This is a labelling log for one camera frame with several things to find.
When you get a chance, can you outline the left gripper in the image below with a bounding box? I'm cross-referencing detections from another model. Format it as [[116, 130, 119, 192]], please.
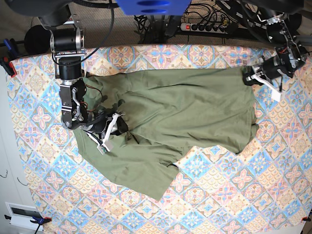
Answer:
[[245, 57, 287, 102]]

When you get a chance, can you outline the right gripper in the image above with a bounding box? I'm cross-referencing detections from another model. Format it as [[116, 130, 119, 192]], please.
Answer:
[[85, 111, 126, 155]]

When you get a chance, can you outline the green t-shirt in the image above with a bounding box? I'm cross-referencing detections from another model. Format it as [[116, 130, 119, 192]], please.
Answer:
[[74, 67, 258, 200]]

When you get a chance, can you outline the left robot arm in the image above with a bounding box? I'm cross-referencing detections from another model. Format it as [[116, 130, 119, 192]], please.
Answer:
[[240, 0, 312, 102]]

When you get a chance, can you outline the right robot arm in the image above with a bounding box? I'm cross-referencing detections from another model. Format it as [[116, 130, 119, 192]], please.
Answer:
[[6, 0, 122, 154]]

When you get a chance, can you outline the patterned tablecloth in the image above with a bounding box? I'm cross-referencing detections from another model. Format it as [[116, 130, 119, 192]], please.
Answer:
[[6, 55, 312, 234]]

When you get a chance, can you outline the blue clamp lower left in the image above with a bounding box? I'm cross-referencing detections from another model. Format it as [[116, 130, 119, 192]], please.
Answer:
[[4, 215, 52, 233]]

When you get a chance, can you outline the blue clamp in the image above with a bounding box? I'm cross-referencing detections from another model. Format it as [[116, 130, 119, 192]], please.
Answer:
[[4, 215, 52, 233], [0, 39, 18, 78]]

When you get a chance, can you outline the white power strip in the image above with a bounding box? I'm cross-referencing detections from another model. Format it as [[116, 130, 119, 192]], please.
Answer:
[[180, 23, 226, 34]]

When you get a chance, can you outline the black round stool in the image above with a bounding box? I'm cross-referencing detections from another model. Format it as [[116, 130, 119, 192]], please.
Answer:
[[24, 25, 51, 55]]

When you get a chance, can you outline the orange clamp lower right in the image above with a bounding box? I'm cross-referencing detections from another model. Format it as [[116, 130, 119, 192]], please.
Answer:
[[301, 216, 312, 222]]

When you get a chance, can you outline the blue clamp upper left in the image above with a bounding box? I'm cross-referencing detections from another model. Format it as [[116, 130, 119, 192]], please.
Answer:
[[0, 39, 18, 78]]

